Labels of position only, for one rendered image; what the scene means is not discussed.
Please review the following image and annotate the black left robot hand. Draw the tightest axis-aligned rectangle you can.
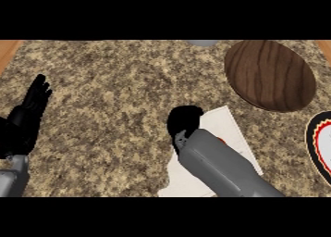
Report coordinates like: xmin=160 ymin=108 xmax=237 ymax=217
xmin=0 ymin=73 xmax=54 ymax=160

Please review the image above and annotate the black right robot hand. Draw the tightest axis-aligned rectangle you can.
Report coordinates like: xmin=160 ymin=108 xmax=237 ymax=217
xmin=167 ymin=105 xmax=206 ymax=156

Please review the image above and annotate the white placemat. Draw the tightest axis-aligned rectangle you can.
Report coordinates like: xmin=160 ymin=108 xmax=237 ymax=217
xmin=157 ymin=105 xmax=266 ymax=198

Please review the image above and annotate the brown wooden bowl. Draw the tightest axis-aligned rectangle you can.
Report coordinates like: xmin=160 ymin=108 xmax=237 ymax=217
xmin=224 ymin=40 xmax=319 ymax=113

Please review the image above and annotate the grey round object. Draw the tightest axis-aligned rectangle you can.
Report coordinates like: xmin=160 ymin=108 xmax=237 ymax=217
xmin=187 ymin=40 xmax=222 ymax=48

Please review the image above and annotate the black red white plate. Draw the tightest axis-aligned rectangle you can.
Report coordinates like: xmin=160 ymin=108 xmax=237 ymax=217
xmin=303 ymin=110 xmax=331 ymax=195

